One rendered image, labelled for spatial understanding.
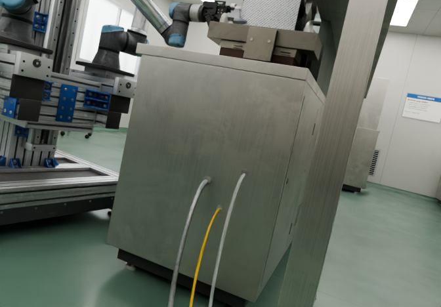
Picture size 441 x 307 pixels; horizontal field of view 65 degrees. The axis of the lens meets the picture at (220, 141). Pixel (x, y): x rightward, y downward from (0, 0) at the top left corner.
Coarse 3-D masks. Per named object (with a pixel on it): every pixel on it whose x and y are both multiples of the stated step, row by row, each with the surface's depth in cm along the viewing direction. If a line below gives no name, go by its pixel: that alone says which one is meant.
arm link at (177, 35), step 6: (174, 24) 153; (180, 24) 153; (186, 24) 154; (174, 30) 153; (180, 30) 153; (186, 30) 155; (168, 36) 160; (174, 36) 153; (180, 36) 153; (174, 42) 153; (180, 42) 154
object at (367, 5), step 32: (352, 0) 59; (384, 0) 57; (352, 32) 59; (352, 64) 59; (352, 96) 59; (320, 128) 60; (352, 128) 59; (320, 160) 60; (320, 192) 60; (320, 224) 60; (320, 256) 60; (288, 288) 62
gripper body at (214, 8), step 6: (204, 6) 150; (210, 6) 149; (216, 6) 146; (222, 6) 145; (228, 6) 149; (204, 12) 150; (210, 12) 150; (216, 12) 147; (222, 12) 146; (204, 18) 152; (216, 18) 148
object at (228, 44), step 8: (224, 40) 128; (224, 48) 129; (232, 48) 127; (240, 48) 126; (280, 48) 121; (232, 56) 128; (240, 56) 127; (272, 56) 122; (280, 56) 121; (288, 56) 120; (296, 56) 121; (288, 64) 120; (296, 64) 126
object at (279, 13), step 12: (252, 0) 144; (264, 0) 142; (276, 0) 141; (288, 0) 139; (300, 0) 137; (252, 12) 144; (264, 12) 142; (276, 12) 140; (288, 12) 139; (252, 24) 144; (264, 24) 142; (276, 24) 140; (288, 24) 139
